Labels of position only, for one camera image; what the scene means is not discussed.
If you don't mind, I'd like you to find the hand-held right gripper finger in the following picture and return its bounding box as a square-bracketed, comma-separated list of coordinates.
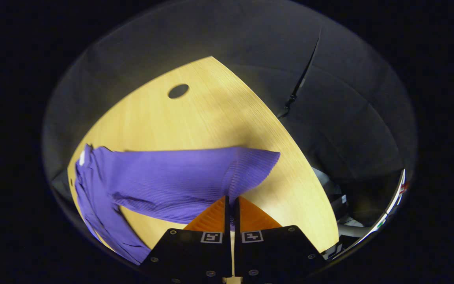
[235, 196, 327, 279]
[140, 195, 233, 282]

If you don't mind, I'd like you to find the purple shirt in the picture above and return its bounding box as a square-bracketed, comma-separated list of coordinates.
[74, 144, 281, 265]

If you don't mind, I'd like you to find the black backdrop cloth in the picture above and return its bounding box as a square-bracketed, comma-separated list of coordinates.
[42, 0, 417, 257]

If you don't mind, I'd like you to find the black table cable grommet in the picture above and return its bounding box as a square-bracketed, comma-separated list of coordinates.
[167, 84, 190, 99]

